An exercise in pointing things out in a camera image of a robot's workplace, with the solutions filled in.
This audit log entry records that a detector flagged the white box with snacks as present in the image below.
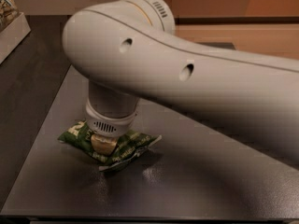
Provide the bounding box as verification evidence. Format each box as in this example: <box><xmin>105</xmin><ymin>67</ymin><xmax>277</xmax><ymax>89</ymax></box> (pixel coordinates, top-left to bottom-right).
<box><xmin>0</xmin><ymin>0</ymin><xmax>31</xmax><ymax>63</ymax></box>

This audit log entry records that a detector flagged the dark wooden side table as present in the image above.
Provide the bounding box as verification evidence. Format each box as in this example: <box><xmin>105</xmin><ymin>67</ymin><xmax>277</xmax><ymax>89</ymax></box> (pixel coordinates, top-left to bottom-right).
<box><xmin>0</xmin><ymin>15</ymin><xmax>70</xmax><ymax>210</ymax></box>

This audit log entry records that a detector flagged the green jalapeno chip bag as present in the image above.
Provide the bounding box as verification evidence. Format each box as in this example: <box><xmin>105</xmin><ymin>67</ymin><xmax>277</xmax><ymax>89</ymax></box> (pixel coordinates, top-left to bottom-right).
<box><xmin>58</xmin><ymin>121</ymin><xmax>162</xmax><ymax>172</ymax></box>

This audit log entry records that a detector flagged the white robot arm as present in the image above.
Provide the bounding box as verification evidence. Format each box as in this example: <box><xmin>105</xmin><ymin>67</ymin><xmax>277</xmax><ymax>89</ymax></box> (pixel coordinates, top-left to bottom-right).
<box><xmin>62</xmin><ymin>0</ymin><xmax>299</xmax><ymax>167</ymax></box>

